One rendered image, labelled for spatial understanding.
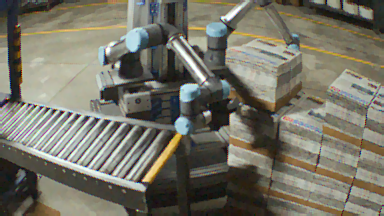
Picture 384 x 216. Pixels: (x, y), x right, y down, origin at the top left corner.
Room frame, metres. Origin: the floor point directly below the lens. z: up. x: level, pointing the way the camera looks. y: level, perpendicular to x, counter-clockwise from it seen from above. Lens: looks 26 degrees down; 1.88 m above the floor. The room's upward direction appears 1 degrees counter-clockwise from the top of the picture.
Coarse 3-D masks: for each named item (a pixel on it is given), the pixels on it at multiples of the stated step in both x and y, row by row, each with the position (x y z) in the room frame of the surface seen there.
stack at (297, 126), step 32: (256, 128) 2.14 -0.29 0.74; (288, 128) 2.02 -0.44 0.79; (320, 128) 1.93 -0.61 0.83; (256, 160) 2.13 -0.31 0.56; (320, 160) 1.86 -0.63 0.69; (352, 160) 1.71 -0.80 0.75; (256, 192) 2.12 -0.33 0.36; (288, 192) 1.97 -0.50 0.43; (320, 192) 1.82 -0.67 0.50; (352, 192) 1.67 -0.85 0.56
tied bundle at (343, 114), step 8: (328, 96) 1.86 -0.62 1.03; (336, 96) 1.83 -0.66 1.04; (344, 96) 1.80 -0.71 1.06; (328, 104) 1.86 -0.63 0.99; (336, 104) 1.82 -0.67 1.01; (344, 104) 1.79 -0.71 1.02; (352, 104) 1.76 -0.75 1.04; (360, 104) 1.72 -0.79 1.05; (328, 112) 1.86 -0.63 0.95; (336, 112) 1.83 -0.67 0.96; (344, 112) 1.79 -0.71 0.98; (352, 112) 1.75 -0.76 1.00; (360, 112) 1.72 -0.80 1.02; (328, 120) 1.85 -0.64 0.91; (336, 120) 1.82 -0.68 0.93; (344, 120) 1.78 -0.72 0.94; (352, 120) 1.75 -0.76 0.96; (360, 120) 1.71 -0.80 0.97; (336, 128) 1.81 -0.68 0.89; (344, 128) 1.78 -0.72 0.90; (352, 128) 1.74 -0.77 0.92; (360, 128) 1.70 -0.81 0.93; (360, 136) 1.70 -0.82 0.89
